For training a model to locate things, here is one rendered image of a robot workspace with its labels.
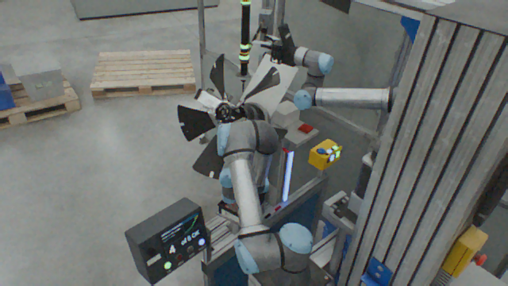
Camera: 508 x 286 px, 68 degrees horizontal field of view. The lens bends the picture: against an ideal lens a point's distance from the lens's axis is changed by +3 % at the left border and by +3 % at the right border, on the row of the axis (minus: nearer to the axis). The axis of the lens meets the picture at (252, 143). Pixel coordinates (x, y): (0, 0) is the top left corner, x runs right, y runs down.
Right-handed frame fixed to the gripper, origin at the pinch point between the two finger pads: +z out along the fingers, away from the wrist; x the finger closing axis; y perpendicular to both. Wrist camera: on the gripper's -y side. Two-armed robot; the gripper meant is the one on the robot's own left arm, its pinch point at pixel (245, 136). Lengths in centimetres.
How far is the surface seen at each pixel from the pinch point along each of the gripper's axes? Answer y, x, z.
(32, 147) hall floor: 232, 91, 101
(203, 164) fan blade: 23.7, 16.9, -3.7
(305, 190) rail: -30.5, 35.0, 1.0
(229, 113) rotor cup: 10.0, -7.0, 11.0
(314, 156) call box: -35.0, 16.4, 7.9
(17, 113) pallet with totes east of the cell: 264, 73, 133
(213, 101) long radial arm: 26.6, 1.4, 38.6
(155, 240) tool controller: 18, -7, -74
